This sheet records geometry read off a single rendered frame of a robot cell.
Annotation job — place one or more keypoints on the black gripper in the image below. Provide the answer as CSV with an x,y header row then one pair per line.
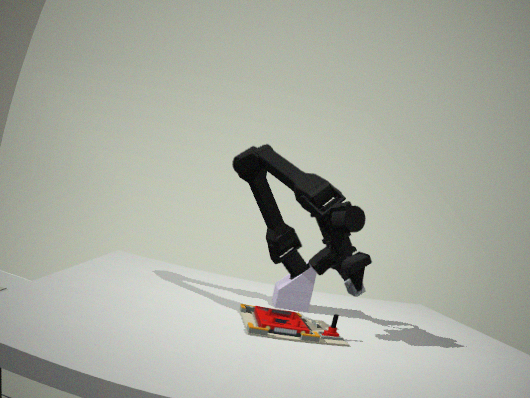
x,y
352,266

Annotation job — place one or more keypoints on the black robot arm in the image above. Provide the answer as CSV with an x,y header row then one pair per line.
x,y
312,192

